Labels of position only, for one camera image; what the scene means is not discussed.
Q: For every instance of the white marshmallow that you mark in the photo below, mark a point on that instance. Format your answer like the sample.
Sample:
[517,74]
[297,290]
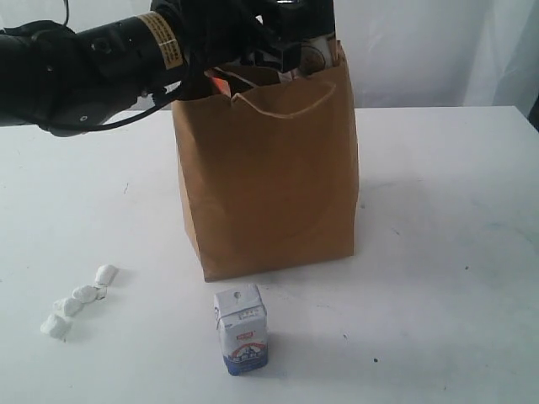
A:
[55,327]
[67,307]
[88,293]
[105,274]

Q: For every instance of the long pasta packet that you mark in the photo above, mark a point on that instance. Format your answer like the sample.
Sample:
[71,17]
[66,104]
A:
[317,54]

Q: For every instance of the brown paper bag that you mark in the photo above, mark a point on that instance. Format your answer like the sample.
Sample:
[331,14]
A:
[269,178]

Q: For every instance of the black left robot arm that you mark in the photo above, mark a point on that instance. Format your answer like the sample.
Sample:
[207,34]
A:
[69,83]

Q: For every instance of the white marshmallow bottom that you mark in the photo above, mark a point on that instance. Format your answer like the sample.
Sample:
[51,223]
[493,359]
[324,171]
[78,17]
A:
[55,327]

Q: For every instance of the brown pouch orange label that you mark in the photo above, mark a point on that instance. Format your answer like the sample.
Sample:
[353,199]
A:
[228,83]

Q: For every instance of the white marshmallow top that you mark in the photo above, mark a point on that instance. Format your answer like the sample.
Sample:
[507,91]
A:
[105,274]

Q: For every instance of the small white blue milk carton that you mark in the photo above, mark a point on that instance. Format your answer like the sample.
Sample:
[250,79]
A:
[241,324]

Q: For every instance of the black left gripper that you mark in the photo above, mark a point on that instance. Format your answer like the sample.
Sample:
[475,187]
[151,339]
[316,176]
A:
[267,34]

